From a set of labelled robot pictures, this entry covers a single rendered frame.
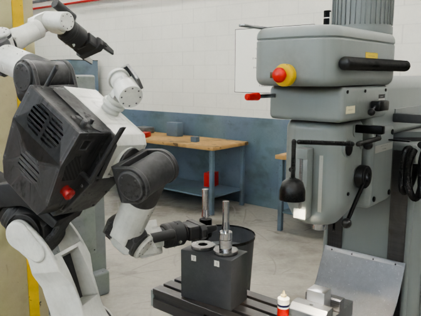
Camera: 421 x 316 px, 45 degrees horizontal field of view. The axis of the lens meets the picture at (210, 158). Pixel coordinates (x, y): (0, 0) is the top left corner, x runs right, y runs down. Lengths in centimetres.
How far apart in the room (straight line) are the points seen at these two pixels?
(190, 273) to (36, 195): 76
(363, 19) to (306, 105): 39
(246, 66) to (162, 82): 161
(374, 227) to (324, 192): 51
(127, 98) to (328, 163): 60
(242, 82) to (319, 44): 561
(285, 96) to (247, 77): 539
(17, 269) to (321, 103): 202
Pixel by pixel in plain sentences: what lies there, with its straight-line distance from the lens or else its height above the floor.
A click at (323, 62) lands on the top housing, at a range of 136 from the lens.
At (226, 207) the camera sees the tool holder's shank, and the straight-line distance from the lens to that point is 181.
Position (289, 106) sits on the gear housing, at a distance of 151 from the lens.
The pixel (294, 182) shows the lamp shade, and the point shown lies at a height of 147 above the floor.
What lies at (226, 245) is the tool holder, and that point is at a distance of 184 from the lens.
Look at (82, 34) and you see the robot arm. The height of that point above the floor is 190.
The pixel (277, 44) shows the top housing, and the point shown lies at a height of 184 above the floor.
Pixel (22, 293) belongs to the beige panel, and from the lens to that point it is 303.
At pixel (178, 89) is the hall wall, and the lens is 771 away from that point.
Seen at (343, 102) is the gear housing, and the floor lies 169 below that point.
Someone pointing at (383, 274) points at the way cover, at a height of 104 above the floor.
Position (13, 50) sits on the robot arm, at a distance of 165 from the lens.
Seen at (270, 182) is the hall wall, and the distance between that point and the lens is 681.
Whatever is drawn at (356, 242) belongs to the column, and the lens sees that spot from 204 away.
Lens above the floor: 176
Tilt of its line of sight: 9 degrees down
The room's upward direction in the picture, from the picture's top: straight up
